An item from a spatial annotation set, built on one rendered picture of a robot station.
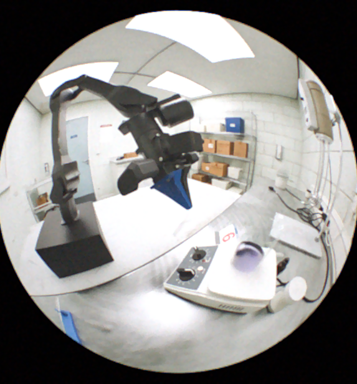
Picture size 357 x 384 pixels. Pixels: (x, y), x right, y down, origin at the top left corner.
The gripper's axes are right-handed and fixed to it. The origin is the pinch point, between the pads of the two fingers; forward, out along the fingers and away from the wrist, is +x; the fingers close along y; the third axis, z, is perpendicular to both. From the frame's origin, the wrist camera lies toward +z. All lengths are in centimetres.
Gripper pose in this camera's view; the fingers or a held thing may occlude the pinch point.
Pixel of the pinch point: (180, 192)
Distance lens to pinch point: 22.0
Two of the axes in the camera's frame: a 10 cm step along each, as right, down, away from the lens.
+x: 4.9, 8.7, 0.6
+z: 7.2, -3.7, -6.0
